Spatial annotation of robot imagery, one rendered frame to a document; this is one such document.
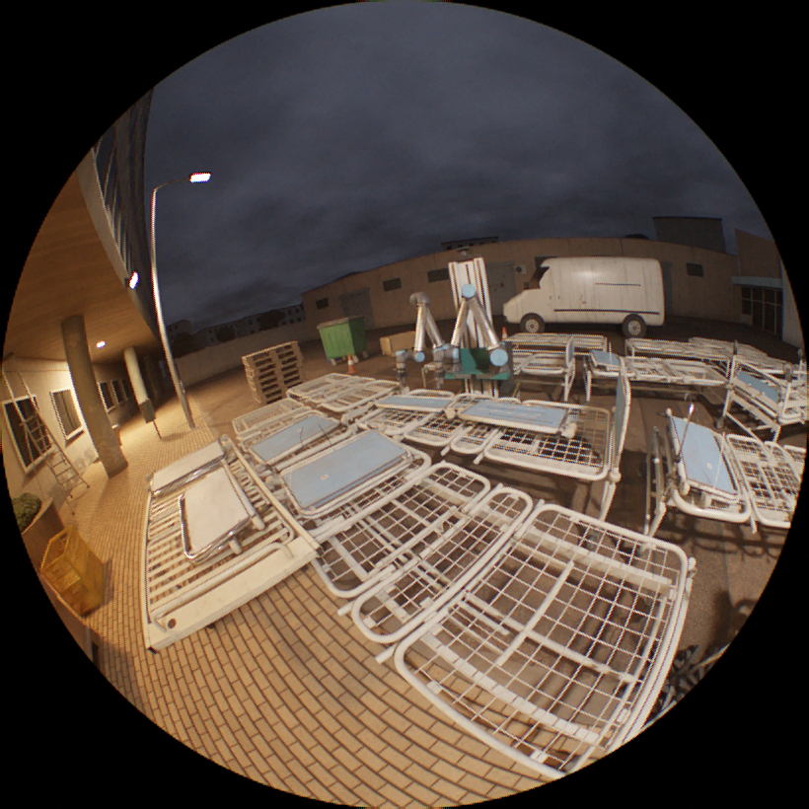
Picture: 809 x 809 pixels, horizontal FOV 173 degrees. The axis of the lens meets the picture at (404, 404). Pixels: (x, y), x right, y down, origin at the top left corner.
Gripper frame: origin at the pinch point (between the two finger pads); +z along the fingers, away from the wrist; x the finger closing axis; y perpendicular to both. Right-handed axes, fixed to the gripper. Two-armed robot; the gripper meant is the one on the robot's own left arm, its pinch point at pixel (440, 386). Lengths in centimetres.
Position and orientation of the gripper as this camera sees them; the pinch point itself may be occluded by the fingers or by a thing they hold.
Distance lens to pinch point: 240.4
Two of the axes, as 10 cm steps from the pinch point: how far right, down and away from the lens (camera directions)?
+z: 0.6, 9.8, 1.9
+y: -8.1, -0.6, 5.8
